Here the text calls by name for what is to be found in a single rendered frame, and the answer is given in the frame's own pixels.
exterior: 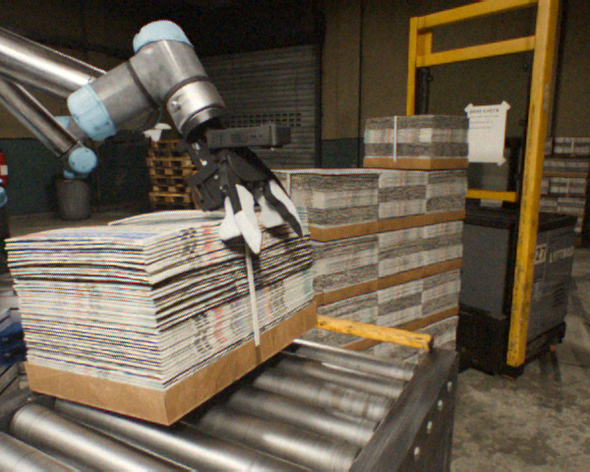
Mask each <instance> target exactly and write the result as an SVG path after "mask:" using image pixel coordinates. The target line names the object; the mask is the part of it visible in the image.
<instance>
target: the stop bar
mask: <svg viewBox="0 0 590 472"><path fill-rule="evenodd" d="M317 317H318V324H317V325H316V326H314V327H317V328H322V329H327V330H332V331H337V332H342V333H347V334H352V335H357V336H362V337H367V338H372V339H376V340H381V341H386V342H391V343H396V344H400V345H405V346H410V347H415V348H420V349H425V350H431V349H432V348H433V347H434V345H435V337H434V336H433V335H429V334H424V333H419V332H413V331H408V330H403V329H397V328H392V327H386V326H381V325H376V324H366V323H360V322H355V321H350V320H345V319H340V318H334V317H329V316H324V315H321V316H318V315H317Z"/></svg>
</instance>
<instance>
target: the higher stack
mask: <svg viewBox="0 0 590 472"><path fill-rule="evenodd" d="M469 120H470V119H469V117H463V116H450V115H414V116H404V117H399V116H395V117H389V118H375V119H368V120H366V121H367V122H366V131H367V132H365V140H364V143H365V149H366V150H365V158H394V161H395V159H396V158H414V159H439V158H467V156H468V153H469V152H468V151H469V146H468V144H469V143H468V135H467V134H469V133H468V132H469V131H468V130H469V129H468V128H469V122H470V121H469ZM371 169H378V170H390V171H393V170H394V171H417V172H425V173H428V175H429V177H427V178H428V179H426V180H428V181H427V182H428V184H427V186H426V187H427V191H426V193H427V194H426V200H427V203H426V204H425V206H426V211H425V214H426V215H429V214H436V213H443V212H450V211H457V210H464V205H465V202H464V201H465V200H464V199H465V196H464V195H466V194H467V193H466V192H467V191H466V189H467V188H466V187H467V185H466V184H467V182H466V179H467V178H466V176H467V175H466V173H467V172H466V171H465V170H455V169H461V168H450V169H431V170H430V169H399V168H371ZM423 227H424V230H425V231H424V232H423V233H424V234H425V235H424V239H423V240H422V241H423V242H424V243H423V249H422V250H423V251H424V253H425V254H424V255H425V258H424V264H423V266H433V265H437V264H441V263H445V262H449V261H453V260H457V259H461V257H462V256H463V254H462V252H463V244H462V236H463V235H461V234H463V232H461V231H462V230H463V229H462V228H463V221H460V220H453V221H448V222H442V223H436V224H430V225H424V226H423ZM460 272H461V270H460V268H454V269H451V270H447V271H443V272H439V273H436V274H432V275H428V276H423V277H419V278H421V279H423V282H424V283H423V291H421V292H422V299H421V304H422V308H421V310H422V311H421V314H422V316H421V318H424V317H427V316H430V315H432V314H435V313H438V312H441V311H444V310H447V309H450V308H452V307H455V306H458V300H459V291H460V290H461V289H460V288H461V287H460V284H461V283H460V282H461V279H460V274H461V273H460ZM457 320H458V316H457V315H454V316H451V317H448V318H446V319H443V320H440V321H438V322H435V323H432V324H428V325H425V326H423V327H420V328H418V329H419V333H424V334H429V335H433V336H434V337H435V345H434V347H437V348H441V349H446V350H451V351H454V349H455V328H456V326H457Z"/></svg>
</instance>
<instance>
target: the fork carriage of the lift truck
mask: <svg viewBox="0 0 590 472"><path fill-rule="evenodd" d="M458 305H459V314H456V315H457V316H458V320H457V326H456V328H455V349H454V350H455V351H456V352H459V357H462V358H464V359H467V360H470V362H471V365H472V366H475V367H477V368H480V369H482V370H485V371H488V372H490V373H493V374H495V375H496V374H497V373H498V372H501V371H502V352H503V340H504V329H505V318H506V316H505V315H502V314H498V313H495V312H491V311H488V310H484V309H480V308H477V307H473V306H470V305H466V304H462V303H460V302H458Z"/></svg>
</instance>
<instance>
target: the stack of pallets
mask: <svg viewBox="0 0 590 472"><path fill-rule="evenodd" d="M180 141H181V140H159V141H158V142H155V141H154V140H151V142H152V148H149V149H148V152H149V157H147V166H149V178H150V183H151V184H152V188H153V193H148V195H149V204H150V209H152V212H153V213H160V212H166V211H191V210H195V203H194V202H193V199H192V196H191V194H192V191H190V187H189V185H188V184H187V178H186V175H185V174H186V173H190V172H192V171H198V170H197V168H196V167H195V165H194V163H193V161H192V159H191V157H190V156H189V155H188V154H187V153H181V155H178V149H177V147H176V145H177V144H178V143H179V142H180ZM161 143H166V147H161ZM158 151H163V155H158ZM157 160H162V164H156V161H157ZM175 160H181V163H175ZM158 169H164V173H159V172H158ZM179 170H183V172H179ZM160 178H165V181H162V182H160ZM181 179H184V180H181ZM162 187H168V190H162ZM179 194H181V195H179ZM159 196H164V197H165V198H162V199H160V198H159ZM160 205H165V206H160Z"/></svg>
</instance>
